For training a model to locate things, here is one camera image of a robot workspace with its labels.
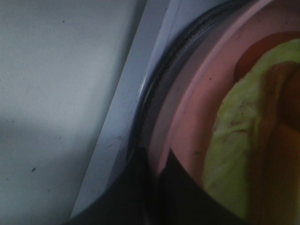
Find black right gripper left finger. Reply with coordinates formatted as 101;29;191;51
66;148;160;225

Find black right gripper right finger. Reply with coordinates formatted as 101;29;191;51
159;151;245;225

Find pink round plate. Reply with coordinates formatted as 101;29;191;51
147;0;300;185

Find white bread sandwich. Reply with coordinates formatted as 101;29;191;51
234;31;300;225

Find green lettuce leaf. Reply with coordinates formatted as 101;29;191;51
202;38;300;219

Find white microwave oven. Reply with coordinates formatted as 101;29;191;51
69;0;256;220

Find glass microwave turntable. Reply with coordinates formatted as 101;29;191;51
132;0;249;148

